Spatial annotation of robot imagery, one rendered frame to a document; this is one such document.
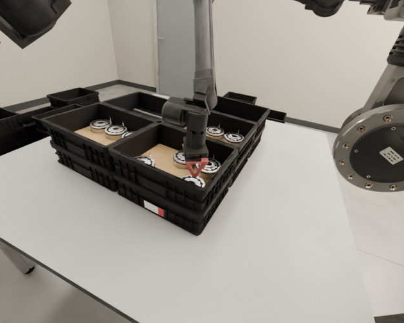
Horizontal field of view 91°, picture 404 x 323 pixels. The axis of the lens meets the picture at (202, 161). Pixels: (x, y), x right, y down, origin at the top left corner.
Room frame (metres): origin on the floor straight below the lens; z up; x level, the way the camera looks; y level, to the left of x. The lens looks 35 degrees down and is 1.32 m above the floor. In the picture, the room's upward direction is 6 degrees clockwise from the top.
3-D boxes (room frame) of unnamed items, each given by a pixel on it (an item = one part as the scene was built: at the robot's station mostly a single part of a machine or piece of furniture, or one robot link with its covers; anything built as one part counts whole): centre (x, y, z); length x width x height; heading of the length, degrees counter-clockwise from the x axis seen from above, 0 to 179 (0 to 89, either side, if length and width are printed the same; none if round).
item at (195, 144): (0.52, 0.03, 1.04); 0.10 x 0.07 x 0.07; 13
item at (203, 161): (0.50, 0.02, 0.97); 0.07 x 0.07 x 0.09; 13
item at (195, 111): (0.52, 0.03, 1.10); 0.07 x 0.06 x 0.07; 71
